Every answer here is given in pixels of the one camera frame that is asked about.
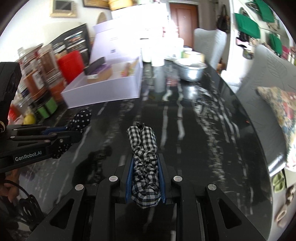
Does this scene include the spice jar orange contents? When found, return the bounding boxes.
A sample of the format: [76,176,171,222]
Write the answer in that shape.
[17,44,50,102]

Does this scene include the gold cardboard box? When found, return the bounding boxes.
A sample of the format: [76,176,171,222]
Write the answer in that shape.
[87,67,113,84]

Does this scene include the person's left hand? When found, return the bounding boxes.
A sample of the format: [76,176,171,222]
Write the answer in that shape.
[1,169,20,203]

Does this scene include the white gift box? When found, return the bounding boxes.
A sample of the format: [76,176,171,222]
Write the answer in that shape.
[62,20,143,108]

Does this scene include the checkered fabric scrunchie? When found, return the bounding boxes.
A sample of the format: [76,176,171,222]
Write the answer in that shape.
[127,123,161,209]

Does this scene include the green tote bag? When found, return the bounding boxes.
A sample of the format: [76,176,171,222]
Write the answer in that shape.
[234,13,261,39]
[254,0,274,23]
[269,34,282,56]

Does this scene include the grey leaf pattern sofa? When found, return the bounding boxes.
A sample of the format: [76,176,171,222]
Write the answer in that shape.
[236,45,295,176]

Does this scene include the purple slim box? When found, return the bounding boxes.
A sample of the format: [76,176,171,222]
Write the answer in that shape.
[92,64,111,74]

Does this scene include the grey armchair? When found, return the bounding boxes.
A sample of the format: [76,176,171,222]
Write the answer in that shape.
[193,28,227,70]

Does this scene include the black hanging handbag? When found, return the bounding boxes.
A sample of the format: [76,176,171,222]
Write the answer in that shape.
[216,4,230,34]

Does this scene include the black food pouch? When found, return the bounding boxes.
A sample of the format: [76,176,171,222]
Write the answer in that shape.
[51,24,92,66]

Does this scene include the tape roll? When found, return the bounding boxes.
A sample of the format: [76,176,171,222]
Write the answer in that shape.
[183,51,205,63]

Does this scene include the metal bowl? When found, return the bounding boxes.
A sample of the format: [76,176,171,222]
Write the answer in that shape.
[174,58,208,82]

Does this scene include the brown entrance door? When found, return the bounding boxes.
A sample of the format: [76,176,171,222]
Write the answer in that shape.
[170,3,199,48]

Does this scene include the wall intercom panel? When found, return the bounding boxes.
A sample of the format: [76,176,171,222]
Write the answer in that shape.
[50,0,77,18]

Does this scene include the red canister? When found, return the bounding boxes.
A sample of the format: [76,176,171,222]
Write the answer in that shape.
[57,50,84,84]

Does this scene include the floral cushion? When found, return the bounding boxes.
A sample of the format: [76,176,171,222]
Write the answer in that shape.
[256,86,295,172]

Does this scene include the spice jar brown label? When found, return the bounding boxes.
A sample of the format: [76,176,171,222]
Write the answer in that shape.
[38,44,66,103]

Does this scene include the polka dot scrunchie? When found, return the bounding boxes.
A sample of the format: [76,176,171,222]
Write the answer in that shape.
[52,108,93,159]

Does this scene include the black slim box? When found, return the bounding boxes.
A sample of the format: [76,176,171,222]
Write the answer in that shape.
[84,57,105,75]

